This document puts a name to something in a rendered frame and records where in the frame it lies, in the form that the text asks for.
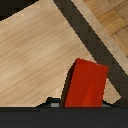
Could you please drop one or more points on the red block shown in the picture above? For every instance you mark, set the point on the red block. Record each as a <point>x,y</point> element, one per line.
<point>86,85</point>

